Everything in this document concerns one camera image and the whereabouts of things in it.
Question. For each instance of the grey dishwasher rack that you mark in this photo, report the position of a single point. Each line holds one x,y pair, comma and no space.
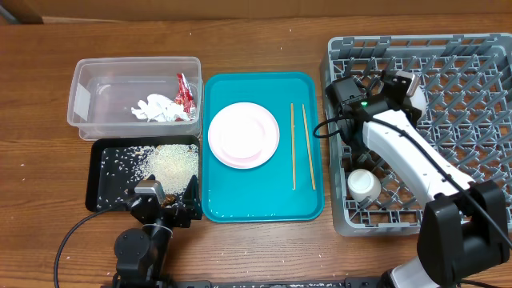
466,79

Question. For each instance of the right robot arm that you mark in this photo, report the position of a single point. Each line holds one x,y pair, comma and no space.
464,225

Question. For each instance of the red snack wrapper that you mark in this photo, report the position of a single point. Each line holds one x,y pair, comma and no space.
185,98

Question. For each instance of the clear plastic bin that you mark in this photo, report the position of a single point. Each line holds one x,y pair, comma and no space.
105,91

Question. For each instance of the teal plastic tray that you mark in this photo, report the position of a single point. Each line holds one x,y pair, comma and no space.
264,193

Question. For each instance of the black food waste tray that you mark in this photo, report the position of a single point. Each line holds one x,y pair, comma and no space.
116,163

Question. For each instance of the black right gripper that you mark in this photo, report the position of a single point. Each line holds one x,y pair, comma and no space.
394,91

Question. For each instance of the white bowl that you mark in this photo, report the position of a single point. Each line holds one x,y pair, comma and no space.
418,101

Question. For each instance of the white cup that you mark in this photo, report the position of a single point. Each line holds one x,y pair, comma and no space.
363,184

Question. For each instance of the large pink plate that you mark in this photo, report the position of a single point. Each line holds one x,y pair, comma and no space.
243,135

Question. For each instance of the wooden chopstick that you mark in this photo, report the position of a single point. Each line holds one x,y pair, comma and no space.
293,150
307,137

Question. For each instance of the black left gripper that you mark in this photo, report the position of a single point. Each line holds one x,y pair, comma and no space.
192,207

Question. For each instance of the white napkin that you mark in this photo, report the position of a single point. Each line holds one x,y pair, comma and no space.
159,108

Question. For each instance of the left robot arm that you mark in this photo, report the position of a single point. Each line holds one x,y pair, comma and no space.
141,252

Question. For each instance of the pile of rice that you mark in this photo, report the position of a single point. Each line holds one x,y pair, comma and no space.
172,165

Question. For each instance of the brown food scraps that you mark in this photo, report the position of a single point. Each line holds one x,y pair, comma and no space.
169,200

